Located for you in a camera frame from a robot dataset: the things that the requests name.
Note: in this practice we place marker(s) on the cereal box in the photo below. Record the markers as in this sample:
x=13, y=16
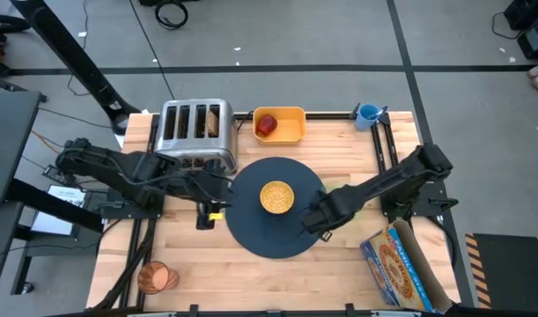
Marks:
x=396, y=268

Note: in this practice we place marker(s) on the black perforated stand column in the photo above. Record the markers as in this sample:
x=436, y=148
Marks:
x=75, y=57

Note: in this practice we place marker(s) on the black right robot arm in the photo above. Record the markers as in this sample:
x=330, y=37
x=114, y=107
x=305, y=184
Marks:
x=396, y=176

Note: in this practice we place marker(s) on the blue patterned bowl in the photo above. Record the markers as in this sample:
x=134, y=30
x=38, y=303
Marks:
x=277, y=197

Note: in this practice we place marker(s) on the red apple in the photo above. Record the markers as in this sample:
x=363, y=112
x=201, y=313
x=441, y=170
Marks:
x=266, y=125

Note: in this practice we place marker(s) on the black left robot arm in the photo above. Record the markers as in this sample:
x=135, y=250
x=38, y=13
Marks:
x=119, y=169

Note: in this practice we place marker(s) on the black desk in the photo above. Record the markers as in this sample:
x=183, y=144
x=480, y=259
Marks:
x=9, y=141

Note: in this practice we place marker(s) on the black hazard-striped floor mat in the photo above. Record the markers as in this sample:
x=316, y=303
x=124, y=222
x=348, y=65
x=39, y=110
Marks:
x=510, y=273

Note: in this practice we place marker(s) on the black equipment case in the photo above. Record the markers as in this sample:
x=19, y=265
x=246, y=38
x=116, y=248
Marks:
x=535, y=44
x=528, y=13

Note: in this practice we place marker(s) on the orange plastic tumbler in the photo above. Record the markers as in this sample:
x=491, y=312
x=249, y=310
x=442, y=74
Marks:
x=156, y=277

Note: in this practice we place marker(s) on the brown toast slice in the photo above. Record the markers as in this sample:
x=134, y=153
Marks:
x=213, y=123

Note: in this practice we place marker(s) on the light blue cup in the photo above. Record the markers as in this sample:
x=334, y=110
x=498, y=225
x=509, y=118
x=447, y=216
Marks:
x=364, y=121

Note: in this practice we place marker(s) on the light wooden table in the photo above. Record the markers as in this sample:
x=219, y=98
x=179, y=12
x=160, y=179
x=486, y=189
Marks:
x=330, y=115

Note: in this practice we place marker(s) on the silver four-slot toaster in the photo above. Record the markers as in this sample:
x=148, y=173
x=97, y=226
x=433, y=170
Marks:
x=193, y=143

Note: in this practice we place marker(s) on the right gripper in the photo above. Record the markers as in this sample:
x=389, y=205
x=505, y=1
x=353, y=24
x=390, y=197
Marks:
x=330, y=209

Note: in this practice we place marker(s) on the black power adapter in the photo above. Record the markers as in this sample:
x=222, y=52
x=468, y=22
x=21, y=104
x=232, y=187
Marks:
x=50, y=172

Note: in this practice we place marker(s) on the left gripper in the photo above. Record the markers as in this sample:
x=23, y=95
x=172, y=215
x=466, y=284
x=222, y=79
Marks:
x=207, y=187

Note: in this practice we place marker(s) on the white paper booklet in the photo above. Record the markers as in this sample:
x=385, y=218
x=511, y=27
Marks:
x=53, y=222

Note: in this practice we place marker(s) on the yellow plastic bin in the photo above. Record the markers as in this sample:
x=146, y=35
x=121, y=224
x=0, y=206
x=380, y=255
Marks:
x=290, y=125

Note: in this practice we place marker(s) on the dark round woven placemat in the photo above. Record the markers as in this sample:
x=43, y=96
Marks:
x=251, y=229

